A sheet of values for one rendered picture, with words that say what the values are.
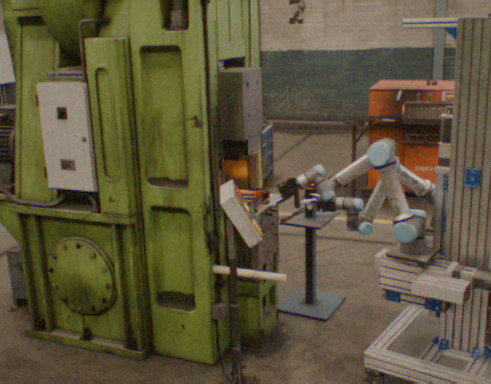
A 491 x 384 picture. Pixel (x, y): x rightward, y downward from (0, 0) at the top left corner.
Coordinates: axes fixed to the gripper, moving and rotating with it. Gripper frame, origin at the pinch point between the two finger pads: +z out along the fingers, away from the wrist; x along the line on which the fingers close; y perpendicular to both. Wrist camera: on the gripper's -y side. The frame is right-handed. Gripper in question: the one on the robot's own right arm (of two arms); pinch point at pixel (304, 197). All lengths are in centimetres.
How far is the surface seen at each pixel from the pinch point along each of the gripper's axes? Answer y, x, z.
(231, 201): -17, -74, 15
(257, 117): -47, 4, 31
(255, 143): -31.9, -0.4, 30.8
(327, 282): 100, 99, 12
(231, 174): -5, 23, 58
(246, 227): -3, -71, 9
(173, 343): 89, -44, 73
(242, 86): -68, -17, 31
